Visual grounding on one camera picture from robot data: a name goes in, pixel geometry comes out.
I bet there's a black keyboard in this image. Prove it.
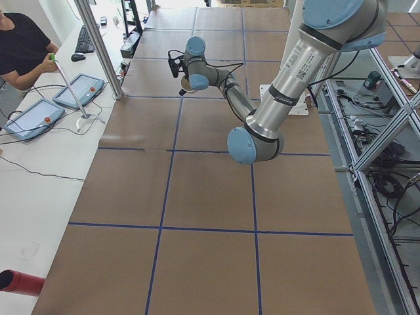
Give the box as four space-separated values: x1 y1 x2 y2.
75 26 95 54

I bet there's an aluminium side frame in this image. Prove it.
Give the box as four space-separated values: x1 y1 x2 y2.
317 41 419 314

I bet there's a white smiley mug black handle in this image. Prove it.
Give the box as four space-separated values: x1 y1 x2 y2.
178 75 196 96

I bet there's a far teach pendant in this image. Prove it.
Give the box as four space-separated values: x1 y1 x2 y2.
52 73 105 109

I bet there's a teach pendant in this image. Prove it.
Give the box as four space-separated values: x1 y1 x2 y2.
3 98 65 140
52 73 105 109

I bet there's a person in black shirt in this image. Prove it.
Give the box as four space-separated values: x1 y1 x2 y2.
1 12 58 91

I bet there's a near teach pendant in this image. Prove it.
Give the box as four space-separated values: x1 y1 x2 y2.
3 98 65 140

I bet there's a brown paper table cover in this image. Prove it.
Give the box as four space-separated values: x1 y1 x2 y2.
33 8 375 314

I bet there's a red cylinder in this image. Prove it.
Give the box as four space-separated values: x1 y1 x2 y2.
1 270 45 297

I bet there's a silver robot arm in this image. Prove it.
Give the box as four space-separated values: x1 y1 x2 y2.
181 1 389 164

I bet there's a person's hand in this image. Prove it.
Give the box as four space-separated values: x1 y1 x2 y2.
40 59 58 73

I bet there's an aluminium frame post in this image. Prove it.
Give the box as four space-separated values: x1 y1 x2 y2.
74 0 124 100

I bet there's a black computer mouse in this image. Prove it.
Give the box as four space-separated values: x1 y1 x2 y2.
71 52 86 62

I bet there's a purple stick green tip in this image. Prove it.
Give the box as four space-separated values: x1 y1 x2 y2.
49 52 91 119

